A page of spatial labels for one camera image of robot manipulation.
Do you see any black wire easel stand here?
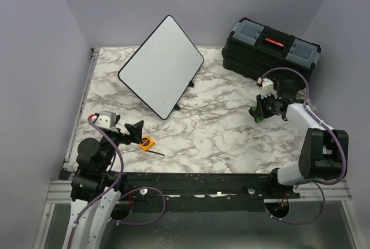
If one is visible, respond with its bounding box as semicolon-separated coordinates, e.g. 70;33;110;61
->
173;81;194;111

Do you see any aluminium frame extrusion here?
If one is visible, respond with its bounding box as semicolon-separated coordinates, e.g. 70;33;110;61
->
31;48;353;249

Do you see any black front mounting rail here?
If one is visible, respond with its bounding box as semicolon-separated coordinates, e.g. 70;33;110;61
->
114;172;300;213

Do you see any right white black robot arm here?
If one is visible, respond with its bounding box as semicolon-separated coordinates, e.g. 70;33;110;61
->
249;78;349;198

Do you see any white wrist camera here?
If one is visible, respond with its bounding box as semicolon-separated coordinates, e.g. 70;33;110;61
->
88;111;121;132
257;78;274;97

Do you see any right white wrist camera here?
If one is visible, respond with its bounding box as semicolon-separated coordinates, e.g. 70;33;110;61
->
257;78;274;97

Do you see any green black whiteboard eraser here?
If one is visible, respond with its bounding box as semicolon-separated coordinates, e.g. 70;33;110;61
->
249;105;264;123

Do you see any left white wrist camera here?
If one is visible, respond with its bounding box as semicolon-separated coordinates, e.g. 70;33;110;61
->
88;111;121;132

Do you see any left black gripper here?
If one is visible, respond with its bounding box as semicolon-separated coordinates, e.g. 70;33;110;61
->
100;115;143;172

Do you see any black plastic toolbox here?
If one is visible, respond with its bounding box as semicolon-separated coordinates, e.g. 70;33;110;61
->
221;17;321;81

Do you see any orange tape measure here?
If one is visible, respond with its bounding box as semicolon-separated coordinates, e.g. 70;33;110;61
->
139;136;164;156

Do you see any white whiteboard with red writing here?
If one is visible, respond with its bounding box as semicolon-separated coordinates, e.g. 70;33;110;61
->
117;15;204;120

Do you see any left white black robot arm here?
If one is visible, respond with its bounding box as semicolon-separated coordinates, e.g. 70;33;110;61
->
63;114;144;248

